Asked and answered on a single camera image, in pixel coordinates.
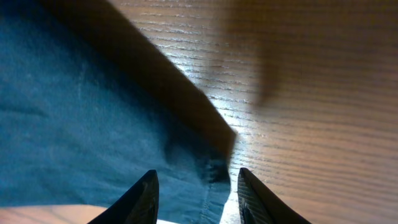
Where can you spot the dark navy shorts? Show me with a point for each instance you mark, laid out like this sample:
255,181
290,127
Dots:
75,130

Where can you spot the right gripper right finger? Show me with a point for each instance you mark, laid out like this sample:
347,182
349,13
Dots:
259,205

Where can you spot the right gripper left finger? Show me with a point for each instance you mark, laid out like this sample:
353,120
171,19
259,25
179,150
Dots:
139,205

